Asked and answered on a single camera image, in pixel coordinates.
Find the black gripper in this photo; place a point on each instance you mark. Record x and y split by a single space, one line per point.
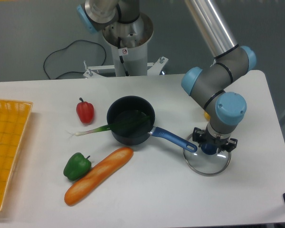
202 137

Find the glass lid blue knob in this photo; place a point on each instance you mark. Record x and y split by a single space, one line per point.
207 160

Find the green onion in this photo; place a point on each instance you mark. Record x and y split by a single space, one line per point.
90 131

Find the dark blue saucepan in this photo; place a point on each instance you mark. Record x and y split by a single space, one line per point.
127 107

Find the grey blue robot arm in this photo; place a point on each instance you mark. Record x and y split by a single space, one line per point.
205 86

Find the yellow bell pepper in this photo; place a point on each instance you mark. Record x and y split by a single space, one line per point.
207 116

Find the orange baguette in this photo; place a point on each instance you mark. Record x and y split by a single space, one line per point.
103 170

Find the red bell pepper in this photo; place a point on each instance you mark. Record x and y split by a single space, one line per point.
85 111

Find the green bell pepper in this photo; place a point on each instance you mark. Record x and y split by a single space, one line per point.
77 166

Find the yellow wicker basket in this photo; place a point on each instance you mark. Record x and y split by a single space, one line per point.
14 116

